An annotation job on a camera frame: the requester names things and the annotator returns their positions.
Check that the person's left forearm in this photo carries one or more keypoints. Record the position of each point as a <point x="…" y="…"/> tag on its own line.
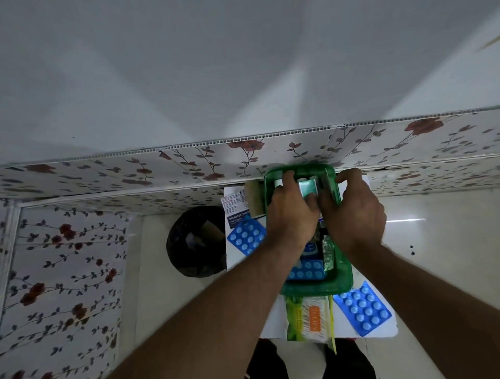
<point x="218" y="312"/>

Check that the silver foil tablet strip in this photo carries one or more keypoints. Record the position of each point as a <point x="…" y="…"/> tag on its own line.
<point x="328" y="253"/>

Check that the yellow plastic strip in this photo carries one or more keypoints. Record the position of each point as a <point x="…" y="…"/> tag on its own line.
<point x="332" y="332"/>

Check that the blue white medicine box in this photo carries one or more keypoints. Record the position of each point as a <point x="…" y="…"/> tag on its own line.
<point x="311" y="250"/>

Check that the green cotton buds packet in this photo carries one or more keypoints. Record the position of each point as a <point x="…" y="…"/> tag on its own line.
<point x="308" y="318"/>

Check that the brown bandage roll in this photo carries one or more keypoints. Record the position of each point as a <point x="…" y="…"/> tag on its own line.
<point x="254" y="199"/>

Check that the black waste bin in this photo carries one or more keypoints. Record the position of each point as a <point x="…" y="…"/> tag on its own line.
<point x="195" y="246"/>

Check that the white dressing packet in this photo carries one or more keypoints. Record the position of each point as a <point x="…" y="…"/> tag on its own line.
<point x="234" y="205"/>

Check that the person's right forearm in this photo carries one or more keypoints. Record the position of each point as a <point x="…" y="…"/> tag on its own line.
<point x="422" y="312"/>

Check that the green plastic tray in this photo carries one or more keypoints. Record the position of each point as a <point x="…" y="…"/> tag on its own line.
<point x="342" y="277"/>

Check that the person's right hand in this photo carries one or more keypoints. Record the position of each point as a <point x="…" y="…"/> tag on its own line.
<point x="357" y="218"/>

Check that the person's black trousers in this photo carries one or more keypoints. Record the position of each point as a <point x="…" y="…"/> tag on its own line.
<point x="261" y="363"/>

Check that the person's left thumb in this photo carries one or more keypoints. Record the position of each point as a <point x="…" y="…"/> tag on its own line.
<point x="311" y="205"/>

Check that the person's left hand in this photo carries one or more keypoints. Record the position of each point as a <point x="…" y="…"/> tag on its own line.
<point x="289" y="218"/>

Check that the person's right thumb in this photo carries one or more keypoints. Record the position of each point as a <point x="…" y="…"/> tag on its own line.
<point x="324" y="203"/>

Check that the teal white medicine box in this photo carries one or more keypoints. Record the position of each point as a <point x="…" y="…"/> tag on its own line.
<point x="308" y="186"/>

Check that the blue tablet blister pack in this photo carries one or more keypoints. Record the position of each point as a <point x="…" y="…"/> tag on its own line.
<point x="363" y="308"/>
<point x="246" y="236"/>
<point x="308" y="270"/>

